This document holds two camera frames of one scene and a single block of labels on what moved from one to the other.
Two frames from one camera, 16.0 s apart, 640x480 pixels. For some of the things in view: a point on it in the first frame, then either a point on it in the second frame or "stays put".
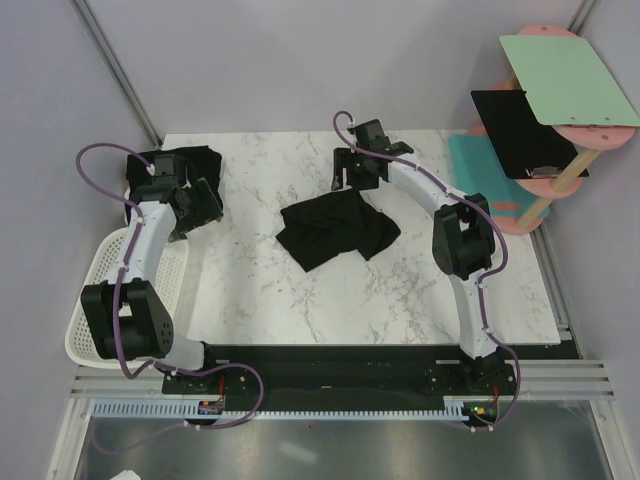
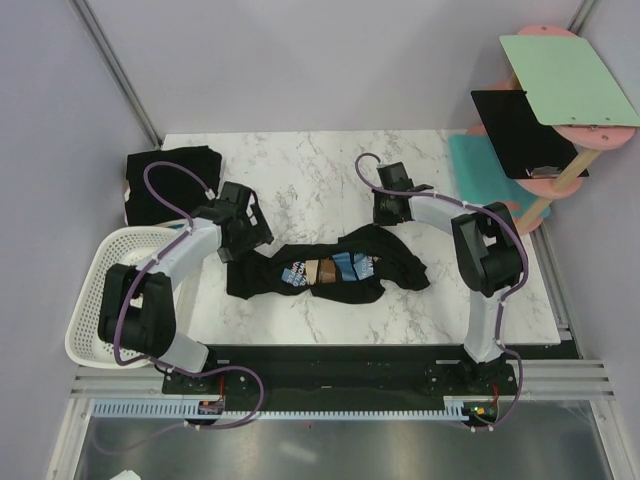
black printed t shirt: [320, 230] → [352, 269]
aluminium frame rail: [117, 68] stays put
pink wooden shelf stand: [512, 82] stays put
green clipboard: [566, 82] stays put
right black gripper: [343, 158] → [378, 218]
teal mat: [481, 176] stays put
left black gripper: [207, 211] → [258, 235]
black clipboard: [526, 147] stays put
